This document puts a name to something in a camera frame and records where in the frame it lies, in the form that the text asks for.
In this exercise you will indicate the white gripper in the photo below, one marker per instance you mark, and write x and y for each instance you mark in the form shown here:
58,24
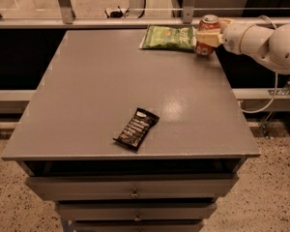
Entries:
232,37

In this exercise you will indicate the red coke can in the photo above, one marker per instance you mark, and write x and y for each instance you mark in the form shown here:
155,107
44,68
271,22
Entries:
208,22

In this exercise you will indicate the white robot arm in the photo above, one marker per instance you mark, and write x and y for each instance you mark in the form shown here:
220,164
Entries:
268,47

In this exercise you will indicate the green jalapeno chip bag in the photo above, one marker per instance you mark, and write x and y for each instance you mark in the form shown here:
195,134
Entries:
169,38

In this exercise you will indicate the grey drawer cabinet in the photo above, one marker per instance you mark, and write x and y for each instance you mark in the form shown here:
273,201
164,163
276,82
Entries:
91,90

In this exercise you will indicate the black snack bar wrapper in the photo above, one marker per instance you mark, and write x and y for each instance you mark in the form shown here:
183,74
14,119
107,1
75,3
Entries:
136,129

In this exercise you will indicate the top grey drawer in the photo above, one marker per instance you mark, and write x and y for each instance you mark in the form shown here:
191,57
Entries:
131,187

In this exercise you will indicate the grey drawer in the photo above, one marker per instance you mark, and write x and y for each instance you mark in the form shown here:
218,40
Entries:
136,211
142,226
131,187

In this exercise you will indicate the middle grey drawer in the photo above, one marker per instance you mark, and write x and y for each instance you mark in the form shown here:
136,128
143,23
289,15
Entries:
136,211

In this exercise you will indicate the bottom grey drawer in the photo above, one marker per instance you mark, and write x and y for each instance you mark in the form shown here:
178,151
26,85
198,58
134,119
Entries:
142,226

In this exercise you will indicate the metal railing frame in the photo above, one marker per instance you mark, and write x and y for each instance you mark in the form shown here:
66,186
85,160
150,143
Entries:
90,14

